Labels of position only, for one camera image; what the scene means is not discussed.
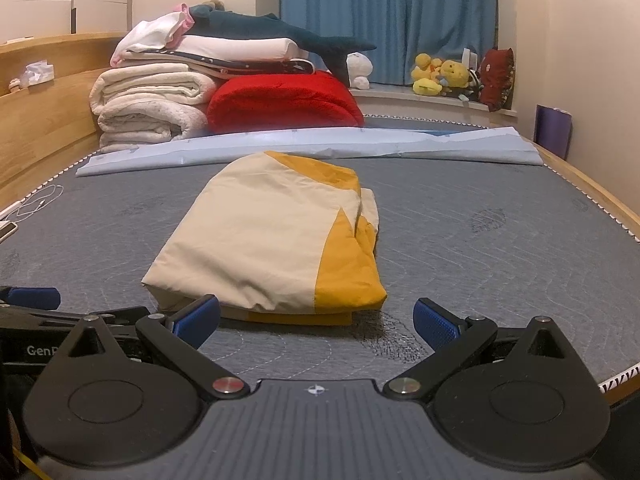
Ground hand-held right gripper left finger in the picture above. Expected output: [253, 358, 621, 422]
[46, 294, 251, 401]

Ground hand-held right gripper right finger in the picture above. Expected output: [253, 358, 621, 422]
[382, 297, 593, 401]

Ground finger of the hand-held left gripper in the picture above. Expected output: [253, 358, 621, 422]
[0, 286, 62, 311]

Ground beige and yellow hooded jacket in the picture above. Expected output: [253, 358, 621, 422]
[141, 151, 388, 328]

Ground light blue folded sheet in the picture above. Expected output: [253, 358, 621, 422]
[76, 126, 545, 178]

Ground cream folded blanket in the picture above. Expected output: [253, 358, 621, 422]
[90, 62, 226, 153]

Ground tissue pack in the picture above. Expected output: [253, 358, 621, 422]
[20, 60, 55, 86]

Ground window sill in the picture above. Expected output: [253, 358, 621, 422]
[350, 85, 518, 121]

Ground purple folder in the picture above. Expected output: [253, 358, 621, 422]
[534, 105, 572, 161]

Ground red fluffy blanket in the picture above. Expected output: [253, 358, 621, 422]
[206, 72, 365, 135]

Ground yellow plush toy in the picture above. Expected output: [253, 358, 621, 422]
[411, 52, 446, 97]
[440, 59, 471, 98]

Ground dark red cushion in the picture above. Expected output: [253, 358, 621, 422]
[477, 47, 516, 112]

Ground dark star-patterned blanket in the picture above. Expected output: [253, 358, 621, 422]
[122, 50, 316, 81]

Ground white plush toy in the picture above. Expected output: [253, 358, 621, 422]
[346, 51, 372, 89]

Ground white and pink garment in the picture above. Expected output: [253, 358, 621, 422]
[110, 5, 196, 68]

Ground teal shark plush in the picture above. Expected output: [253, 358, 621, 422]
[187, 4, 377, 88]

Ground blue curtain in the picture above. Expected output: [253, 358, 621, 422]
[280, 0, 498, 86]

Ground white cable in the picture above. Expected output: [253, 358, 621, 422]
[0, 185, 65, 221]

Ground wooden bed frame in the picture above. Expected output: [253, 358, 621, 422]
[0, 32, 640, 406]

